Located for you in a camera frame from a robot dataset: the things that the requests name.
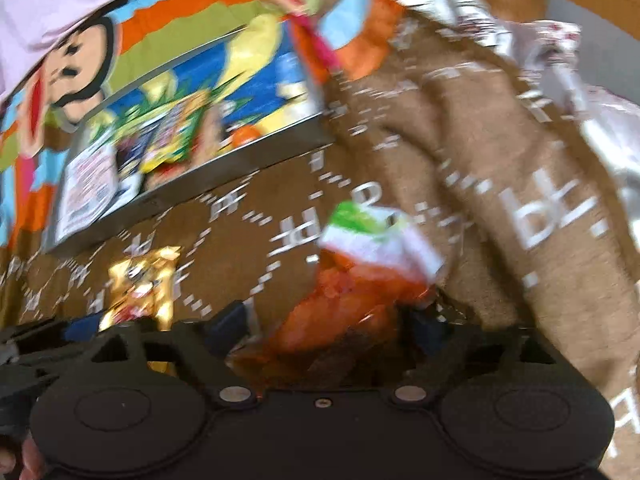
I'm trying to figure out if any yellow and green snack packet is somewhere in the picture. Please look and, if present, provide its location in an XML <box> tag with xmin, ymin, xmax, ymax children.
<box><xmin>139</xmin><ymin>87</ymin><xmax>217</xmax><ymax>172</ymax></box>

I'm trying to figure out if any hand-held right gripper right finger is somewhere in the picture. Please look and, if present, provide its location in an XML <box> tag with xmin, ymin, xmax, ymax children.
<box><xmin>389</xmin><ymin>289</ymin><xmax>567</xmax><ymax>407</ymax></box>

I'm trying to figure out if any blue and white tube packet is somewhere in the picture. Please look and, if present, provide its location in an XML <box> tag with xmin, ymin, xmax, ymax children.
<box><xmin>115</xmin><ymin>135</ymin><xmax>147</xmax><ymax>196</ymax></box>

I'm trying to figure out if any pink bed sheet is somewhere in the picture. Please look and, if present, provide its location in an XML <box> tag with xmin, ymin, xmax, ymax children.
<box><xmin>0</xmin><ymin>0</ymin><xmax>193</xmax><ymax>107</ymax></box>

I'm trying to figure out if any printed cartoon blanket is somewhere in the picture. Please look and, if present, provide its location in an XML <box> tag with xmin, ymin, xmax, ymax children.
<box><xmin>0</xmin><ymin>0</ymin><xmax>640</xmax><ymax>480</ymax></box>

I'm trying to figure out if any orange packet green white top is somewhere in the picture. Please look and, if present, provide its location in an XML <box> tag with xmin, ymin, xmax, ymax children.
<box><xmin>227</xmin><ymin>200</ymin><xmax>447</xmax><ymax>402</ymax></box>

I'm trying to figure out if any orange mandarin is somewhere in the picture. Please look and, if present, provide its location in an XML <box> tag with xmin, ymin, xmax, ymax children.
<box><xmin>227</xmin><ymin>125</ymin><xmax>262</xmax><ymax>151</ymax></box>

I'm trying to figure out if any white packet black print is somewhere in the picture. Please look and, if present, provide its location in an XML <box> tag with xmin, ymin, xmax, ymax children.
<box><xmin>54</xmin><ymin>146</ymin><xmax>124</xmax><ymax>244</ymax></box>

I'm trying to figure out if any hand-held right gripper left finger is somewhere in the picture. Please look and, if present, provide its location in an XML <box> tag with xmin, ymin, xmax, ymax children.
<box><xmin>86</xmin><ymin>301</ymin><xmax>254</xmax><ymax>408</ymax></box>

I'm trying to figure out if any metal tray with dragon print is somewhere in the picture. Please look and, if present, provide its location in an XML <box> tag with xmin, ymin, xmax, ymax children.
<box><xmin>42</xmin><ymin>27</ymin><xmax>337</xmax><ymax>257</ymax></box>

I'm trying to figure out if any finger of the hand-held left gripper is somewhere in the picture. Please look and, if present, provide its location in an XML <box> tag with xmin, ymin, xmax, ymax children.
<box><xmin>0</xmin><ymin>316</ymin><xmax>104</xmax><ymax>356</ymax></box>

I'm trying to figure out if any small golden snack packet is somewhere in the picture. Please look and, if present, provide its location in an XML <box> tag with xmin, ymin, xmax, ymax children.
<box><xmin>97</xmin><ymin>244</ymin><xmax>182</xmax><ymax>334</ymax></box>

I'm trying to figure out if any person's left hand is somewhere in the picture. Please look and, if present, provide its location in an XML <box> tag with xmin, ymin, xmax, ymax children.
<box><xmin>0</xmin><ymin>434</ymin><xmax>49</xmax><ymax>480</ymax></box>

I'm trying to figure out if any silver patterned quilt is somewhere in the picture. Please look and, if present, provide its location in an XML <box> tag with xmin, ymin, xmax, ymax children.
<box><xmin>370</xmin><ymin>0</ymin><xmax>640</xmax><ymax>281</ymax></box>

